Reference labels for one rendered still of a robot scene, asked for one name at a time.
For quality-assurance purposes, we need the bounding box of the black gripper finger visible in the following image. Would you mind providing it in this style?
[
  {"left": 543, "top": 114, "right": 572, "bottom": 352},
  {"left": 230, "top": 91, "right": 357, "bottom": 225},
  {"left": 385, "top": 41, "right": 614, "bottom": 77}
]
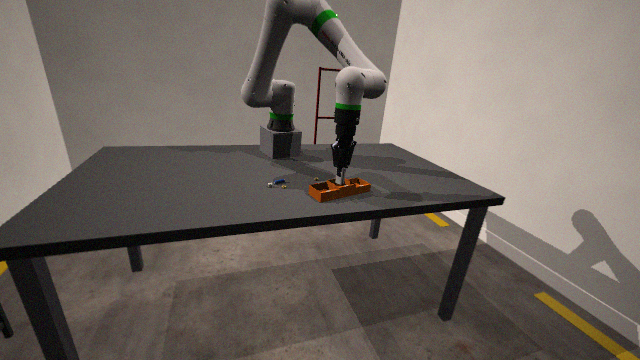
[
  {"left": 342, "top": 140, "right": 357, "bottom": 184},
  {"left": 331, "top": 141, "right": 347, "bottom": 185}
]

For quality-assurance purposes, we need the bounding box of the orange rack of bins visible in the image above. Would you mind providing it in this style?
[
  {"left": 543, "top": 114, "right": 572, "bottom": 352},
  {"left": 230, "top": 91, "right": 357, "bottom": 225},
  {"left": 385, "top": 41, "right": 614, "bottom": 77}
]
[{"left": 309, "top": 178, "right": 371, "bottom": 203}]

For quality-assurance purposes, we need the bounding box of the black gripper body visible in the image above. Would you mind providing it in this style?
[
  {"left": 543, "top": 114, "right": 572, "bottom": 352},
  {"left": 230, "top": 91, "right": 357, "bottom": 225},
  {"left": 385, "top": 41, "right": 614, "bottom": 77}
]
[{"left": 335, "top": 124, "right": 356, "bottom": 149}]

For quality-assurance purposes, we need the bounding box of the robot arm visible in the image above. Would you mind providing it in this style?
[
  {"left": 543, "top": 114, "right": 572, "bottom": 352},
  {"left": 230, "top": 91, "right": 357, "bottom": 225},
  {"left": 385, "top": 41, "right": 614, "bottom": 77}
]
[{"left": 241, "top": 0, "right": 387, "bottom": 132}]

